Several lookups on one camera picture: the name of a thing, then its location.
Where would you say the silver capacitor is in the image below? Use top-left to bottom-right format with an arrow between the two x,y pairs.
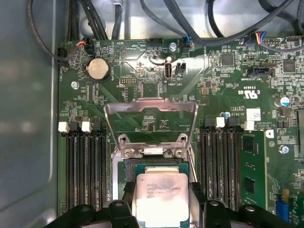
275,95 -> 290,107

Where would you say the internal USB port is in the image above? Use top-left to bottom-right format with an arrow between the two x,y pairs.
164,62 -> 173,79

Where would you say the black slanted cable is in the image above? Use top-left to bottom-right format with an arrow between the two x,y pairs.
80,0 -> 109,41

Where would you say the blue board connector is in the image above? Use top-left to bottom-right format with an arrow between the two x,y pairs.
276,200 -> 289,223

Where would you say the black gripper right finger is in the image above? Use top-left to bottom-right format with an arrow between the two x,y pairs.
189,181 -> 295,228

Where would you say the grey upright cable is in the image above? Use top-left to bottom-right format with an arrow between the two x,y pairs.
111,0 -> 124,40

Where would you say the silver CPU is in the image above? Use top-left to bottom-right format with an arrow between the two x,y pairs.
132,165 -> 190,228

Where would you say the square black chip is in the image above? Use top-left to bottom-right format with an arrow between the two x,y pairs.
283,60 -> 296,74
220,53 -> 235,67

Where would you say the metal wire locking lever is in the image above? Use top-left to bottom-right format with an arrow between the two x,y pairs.
187,147 -> 199,185

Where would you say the black PC case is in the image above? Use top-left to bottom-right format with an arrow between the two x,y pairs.
0,0 -> 304,228

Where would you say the green RAM stick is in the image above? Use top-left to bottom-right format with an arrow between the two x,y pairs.
241,132 -> 268,209

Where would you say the thick dark cable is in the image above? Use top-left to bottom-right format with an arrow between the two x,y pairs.
139,0 -> 295,48

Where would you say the white square sticker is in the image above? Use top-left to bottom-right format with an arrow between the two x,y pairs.
246,108 -> 261,122

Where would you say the black upright cable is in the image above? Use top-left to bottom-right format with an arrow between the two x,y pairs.
67,0 -> 80,42

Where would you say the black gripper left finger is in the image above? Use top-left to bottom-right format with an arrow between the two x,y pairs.
44,181 -> 141,228

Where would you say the thin black cable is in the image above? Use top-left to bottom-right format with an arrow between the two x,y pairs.
27,0 -> 72,63

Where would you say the connector with orange wires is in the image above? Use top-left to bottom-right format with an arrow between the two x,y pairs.
77,35 -> 95,55

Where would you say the black fan connector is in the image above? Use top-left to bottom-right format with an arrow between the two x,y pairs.
57,47 -> 70,62

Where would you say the round coin battery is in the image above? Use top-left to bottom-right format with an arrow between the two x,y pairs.
86,58 -> 112,82

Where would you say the connector with blue wire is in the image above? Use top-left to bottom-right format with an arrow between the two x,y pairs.
181,35 -> 193,52

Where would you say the connector with coloured wires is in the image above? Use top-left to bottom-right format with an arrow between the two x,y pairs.
244,32 -> 264,47

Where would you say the metal socket cover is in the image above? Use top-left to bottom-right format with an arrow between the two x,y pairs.
104,98 -> 200,159

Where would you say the green motherboard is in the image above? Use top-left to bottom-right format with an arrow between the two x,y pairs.
57,39 -> 304,228

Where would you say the CPU socket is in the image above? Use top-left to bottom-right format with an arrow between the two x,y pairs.
111,144 -> 199,207

